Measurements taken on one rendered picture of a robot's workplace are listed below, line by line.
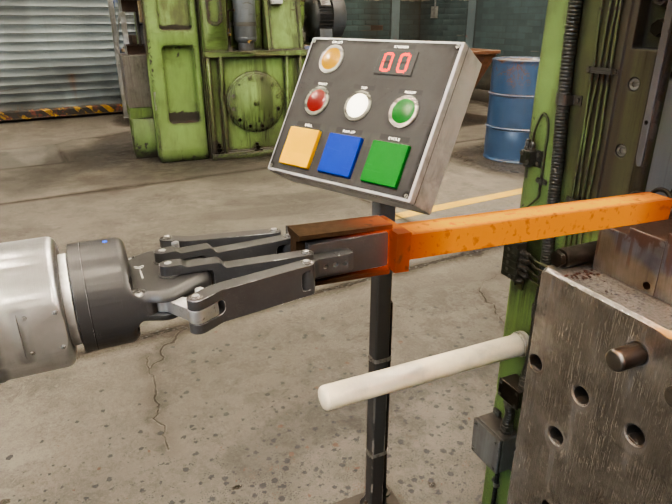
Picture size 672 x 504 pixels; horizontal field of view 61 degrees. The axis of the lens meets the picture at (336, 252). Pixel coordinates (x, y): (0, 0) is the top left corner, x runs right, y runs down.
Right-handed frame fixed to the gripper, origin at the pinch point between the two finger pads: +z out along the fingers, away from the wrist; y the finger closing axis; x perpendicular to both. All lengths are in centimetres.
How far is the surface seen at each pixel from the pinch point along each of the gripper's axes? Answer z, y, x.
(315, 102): 24, -64, 2
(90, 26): 17, -802, 4
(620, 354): 34.1, 1.7, -18.5
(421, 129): 33, -41, 0
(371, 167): 26, -45, -7
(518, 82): 334, -360, -39
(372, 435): 34, -56, -75
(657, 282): 43.9, -2.5, -13.3
